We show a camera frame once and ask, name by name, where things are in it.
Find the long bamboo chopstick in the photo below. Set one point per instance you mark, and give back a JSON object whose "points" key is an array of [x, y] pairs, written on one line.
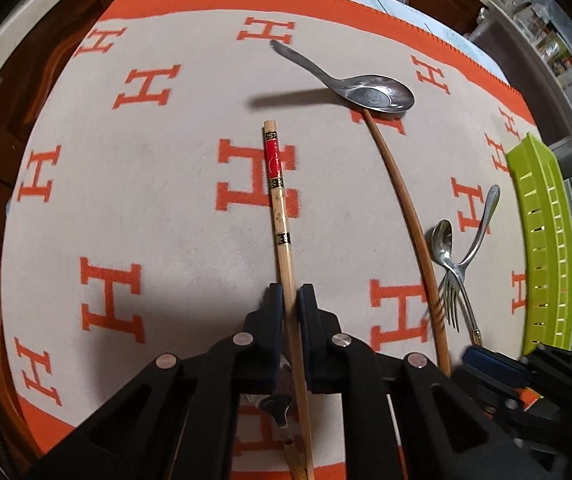
{"points": [[405, 200]]}

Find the cluttered storage shelf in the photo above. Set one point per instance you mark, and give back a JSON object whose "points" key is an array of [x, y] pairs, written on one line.
{"points": [[555, 45]]}

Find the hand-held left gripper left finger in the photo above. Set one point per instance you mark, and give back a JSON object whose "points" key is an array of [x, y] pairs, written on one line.
{"points": [[276, 310]]}

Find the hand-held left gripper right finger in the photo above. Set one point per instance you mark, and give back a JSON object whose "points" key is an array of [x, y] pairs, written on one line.
{"points": [[307, 310]]}

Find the plain wooden chopstick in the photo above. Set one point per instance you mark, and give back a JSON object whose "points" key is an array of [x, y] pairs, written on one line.
{"points": [[296, 462]]}

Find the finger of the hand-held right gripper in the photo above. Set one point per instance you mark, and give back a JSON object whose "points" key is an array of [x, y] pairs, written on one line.
{"points": [[495, 362], [485, 392]]}

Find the large metal soup spoon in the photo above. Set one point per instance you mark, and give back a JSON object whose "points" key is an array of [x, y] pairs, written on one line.
{"points": [[375, 92]]}

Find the orange printed blanket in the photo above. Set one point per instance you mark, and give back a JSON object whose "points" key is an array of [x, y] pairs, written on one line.
{"points": [[166, 185]]}

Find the metal fork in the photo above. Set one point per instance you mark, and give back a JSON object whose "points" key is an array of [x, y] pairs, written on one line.
{"points": [[453, 300]]}

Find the bamboo chopstick red patterned end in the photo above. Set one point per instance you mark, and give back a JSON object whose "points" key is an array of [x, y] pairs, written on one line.
{"points": [[272, 160]]}

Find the light patterned tablecloth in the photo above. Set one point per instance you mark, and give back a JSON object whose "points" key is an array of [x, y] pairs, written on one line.
{"points": [[390, 2]]}

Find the green plastic basket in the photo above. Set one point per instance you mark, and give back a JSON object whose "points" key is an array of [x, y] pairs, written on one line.
{"points": [[540, 220]]}

